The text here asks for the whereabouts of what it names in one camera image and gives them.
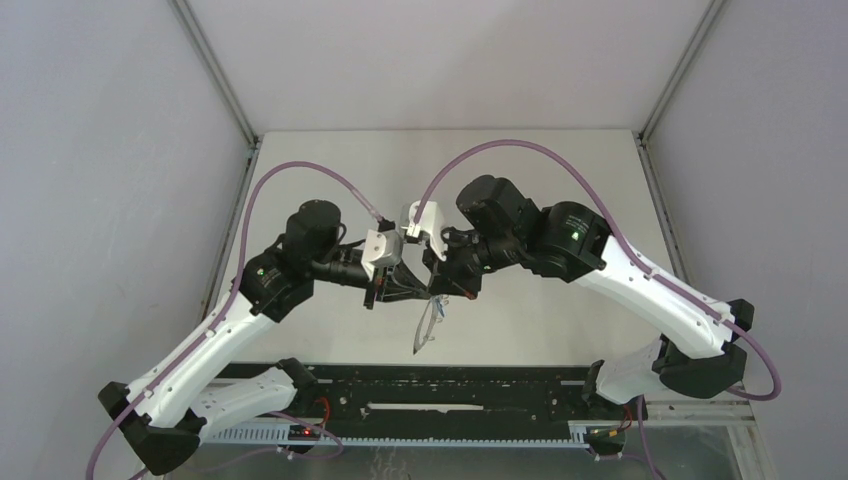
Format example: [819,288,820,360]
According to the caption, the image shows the aluminium frame rail left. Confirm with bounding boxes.
[169,1,259,317]

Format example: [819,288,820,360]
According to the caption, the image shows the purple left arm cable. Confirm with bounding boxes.
[84,160,386,480]

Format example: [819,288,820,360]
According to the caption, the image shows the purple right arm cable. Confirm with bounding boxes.
[411,139,783,402]

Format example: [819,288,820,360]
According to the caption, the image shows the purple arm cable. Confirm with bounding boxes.
[84,160,386,480]
[411,139,783,402]

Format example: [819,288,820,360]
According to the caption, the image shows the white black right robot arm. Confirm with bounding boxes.
[422,175,754,418]

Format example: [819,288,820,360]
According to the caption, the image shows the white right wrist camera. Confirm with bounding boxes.
[400,201,448,261]

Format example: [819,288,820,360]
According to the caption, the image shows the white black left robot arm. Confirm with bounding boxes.
[98,200,428,476]

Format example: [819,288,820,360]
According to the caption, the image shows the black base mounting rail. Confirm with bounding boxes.
[225,362,651,446]

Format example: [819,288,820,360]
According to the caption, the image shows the aluminium frame rail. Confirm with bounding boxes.
[169,1,259,317]
[633,1,732,283]

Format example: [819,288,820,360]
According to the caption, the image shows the aluminium frame rail right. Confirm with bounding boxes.
[633,1,732,283]

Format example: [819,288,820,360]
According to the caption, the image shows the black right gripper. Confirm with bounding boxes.
[421,225,520,302]

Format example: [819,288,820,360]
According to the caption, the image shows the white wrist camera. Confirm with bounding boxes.
[360,230,403,277]
[400,201,448,261]

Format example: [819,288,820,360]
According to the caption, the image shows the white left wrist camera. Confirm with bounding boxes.
[360,230,403,277]

